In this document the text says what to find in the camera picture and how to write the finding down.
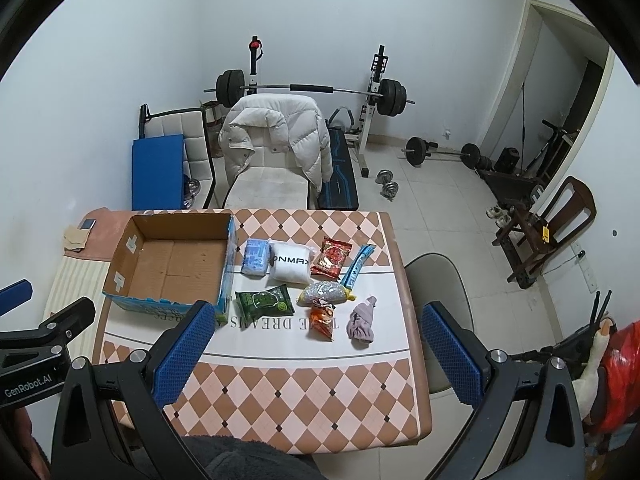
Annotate brown cardboard box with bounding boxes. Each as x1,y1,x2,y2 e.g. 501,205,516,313
103,211,236,324

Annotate mauve socks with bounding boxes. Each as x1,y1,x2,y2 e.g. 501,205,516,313
346,296,378,349

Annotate green snack packet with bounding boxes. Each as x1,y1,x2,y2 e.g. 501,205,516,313
235,284,295,324

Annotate light blue tissue pack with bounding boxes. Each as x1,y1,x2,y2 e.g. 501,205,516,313
241,238,271,278

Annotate orange panda snack packet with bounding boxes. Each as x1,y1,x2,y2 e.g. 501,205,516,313
309,302,334,341

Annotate white ONMAX pouch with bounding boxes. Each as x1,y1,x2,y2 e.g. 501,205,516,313
270,242,312,285

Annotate blue long snack packet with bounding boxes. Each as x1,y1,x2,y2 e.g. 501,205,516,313
341,244,375,290

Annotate silver steel wool scrubber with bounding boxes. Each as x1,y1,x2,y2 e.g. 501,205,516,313
297,281,356,307

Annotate red snack packet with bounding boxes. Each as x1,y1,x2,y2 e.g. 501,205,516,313
310,237,352,280

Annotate pink and striped blanket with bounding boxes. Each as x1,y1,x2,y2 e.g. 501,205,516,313
42,208,134,364

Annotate beige folded cloth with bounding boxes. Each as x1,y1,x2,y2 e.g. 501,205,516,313
63,226,91,252

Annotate grey round chair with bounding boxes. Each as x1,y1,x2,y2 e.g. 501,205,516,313
403,251,476,396

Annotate smartphone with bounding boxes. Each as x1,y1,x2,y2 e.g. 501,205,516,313
79,218,96,231

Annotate white goose plush toy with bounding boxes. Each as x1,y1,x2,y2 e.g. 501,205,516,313
572,318,613,422

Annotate red plastic bag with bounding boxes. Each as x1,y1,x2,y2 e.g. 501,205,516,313
589,321,639,434

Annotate dark wooden chair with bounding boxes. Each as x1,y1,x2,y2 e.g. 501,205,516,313
491,177,597,289

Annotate chrome dumbbell pair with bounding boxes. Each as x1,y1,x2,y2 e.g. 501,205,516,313
375,169,399,202

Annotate floor barbell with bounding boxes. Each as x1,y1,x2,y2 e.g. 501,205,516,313
401,136,492,170

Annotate white tufted chair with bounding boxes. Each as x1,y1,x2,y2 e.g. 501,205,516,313
138,103,218,209

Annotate white puffer jacket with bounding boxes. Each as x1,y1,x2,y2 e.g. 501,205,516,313
219,93,333,194

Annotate barbell on bench rack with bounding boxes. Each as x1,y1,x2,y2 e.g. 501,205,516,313
203,70,416,117

